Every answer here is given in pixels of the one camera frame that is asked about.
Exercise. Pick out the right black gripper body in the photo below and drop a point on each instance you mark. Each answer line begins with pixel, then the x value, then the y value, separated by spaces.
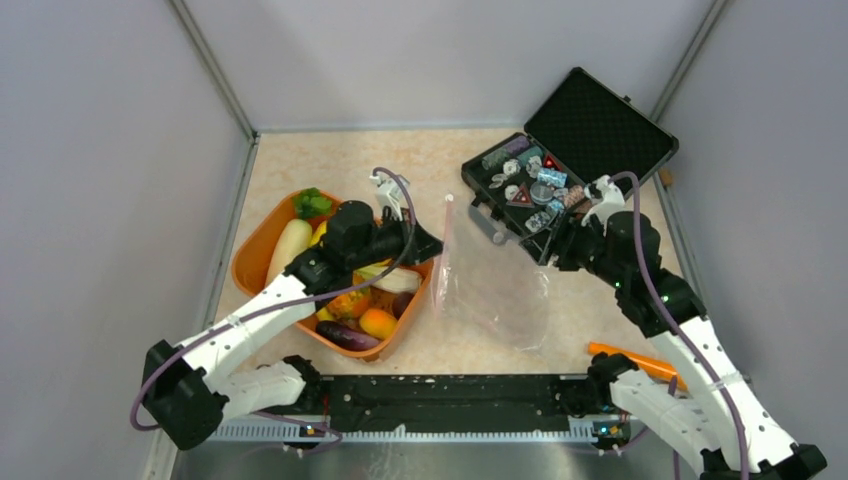
pixel 583 247

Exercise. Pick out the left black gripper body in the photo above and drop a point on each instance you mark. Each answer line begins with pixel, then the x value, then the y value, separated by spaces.
pixel 397 240

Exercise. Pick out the clear zip top bag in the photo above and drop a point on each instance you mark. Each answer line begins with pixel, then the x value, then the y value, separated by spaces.
pixel 485 282

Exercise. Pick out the white radish with leaves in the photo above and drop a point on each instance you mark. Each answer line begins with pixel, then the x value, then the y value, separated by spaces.
pixel 311 207

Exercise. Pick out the yellow bell pepper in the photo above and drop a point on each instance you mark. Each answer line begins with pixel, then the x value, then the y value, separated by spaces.
pixel 318 233

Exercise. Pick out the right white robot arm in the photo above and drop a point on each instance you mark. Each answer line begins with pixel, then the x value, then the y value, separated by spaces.
pixel 721 430

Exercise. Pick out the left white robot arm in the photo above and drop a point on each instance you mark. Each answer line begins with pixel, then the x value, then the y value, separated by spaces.
pixel 192 388

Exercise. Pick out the orange pineapple toy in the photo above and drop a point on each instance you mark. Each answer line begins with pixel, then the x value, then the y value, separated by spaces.
pixel 351 305

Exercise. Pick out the orange yellow mango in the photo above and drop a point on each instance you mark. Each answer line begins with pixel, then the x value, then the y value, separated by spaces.
pixel 378 323

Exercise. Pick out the black open carrying case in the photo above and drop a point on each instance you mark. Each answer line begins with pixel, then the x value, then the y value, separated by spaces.
pixel 583 130

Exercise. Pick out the purple eggplant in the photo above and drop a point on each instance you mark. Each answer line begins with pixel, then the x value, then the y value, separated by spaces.
pixel 346 337

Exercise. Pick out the orange plastic basket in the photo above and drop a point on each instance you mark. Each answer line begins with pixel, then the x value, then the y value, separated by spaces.
pixel 249 269

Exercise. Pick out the orange carrot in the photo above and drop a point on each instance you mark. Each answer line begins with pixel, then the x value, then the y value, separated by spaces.
pixel 655 368

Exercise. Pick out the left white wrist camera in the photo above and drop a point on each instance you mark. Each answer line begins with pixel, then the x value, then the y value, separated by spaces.
pixel 390 189

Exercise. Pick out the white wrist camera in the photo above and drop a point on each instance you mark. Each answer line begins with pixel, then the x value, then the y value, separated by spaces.
pixel 606 200
pixel 390 189

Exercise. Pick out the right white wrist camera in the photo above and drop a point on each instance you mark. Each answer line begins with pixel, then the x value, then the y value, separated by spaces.
pixel 606 200

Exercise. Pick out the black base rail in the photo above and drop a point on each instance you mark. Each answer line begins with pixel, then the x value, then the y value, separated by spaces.
pixel 517 405

